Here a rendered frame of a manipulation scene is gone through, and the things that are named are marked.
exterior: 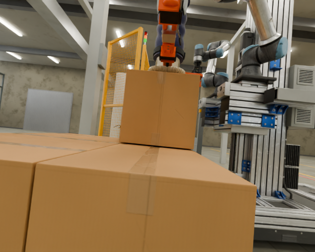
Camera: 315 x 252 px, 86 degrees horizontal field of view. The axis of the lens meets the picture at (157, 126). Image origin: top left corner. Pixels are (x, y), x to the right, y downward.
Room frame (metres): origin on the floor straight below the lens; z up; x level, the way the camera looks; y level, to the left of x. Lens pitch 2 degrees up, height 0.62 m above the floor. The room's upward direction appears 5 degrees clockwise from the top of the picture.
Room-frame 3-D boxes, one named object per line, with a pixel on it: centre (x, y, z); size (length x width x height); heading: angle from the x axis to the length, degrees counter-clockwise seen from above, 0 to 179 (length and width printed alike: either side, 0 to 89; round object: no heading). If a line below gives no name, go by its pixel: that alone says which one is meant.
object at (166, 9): (0.62, 0.00, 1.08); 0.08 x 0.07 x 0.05; 178
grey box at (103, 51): (2.35, 0.86, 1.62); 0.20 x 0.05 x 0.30; 178
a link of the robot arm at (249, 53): (1.15, -0.61, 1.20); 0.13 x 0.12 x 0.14; 31
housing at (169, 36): (0.75, -0.01, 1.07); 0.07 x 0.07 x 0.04; 88
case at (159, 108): (1.20, -0.01, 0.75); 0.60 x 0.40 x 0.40; 178
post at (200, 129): (2.14, -0.55, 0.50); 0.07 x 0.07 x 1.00; 88
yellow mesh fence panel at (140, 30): (2.61, 0.66, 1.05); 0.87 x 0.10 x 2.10; 50
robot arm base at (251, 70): (1.15, -0.61, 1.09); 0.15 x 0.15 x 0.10
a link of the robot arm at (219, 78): (1.65, -0.59, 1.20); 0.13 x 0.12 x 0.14; 53
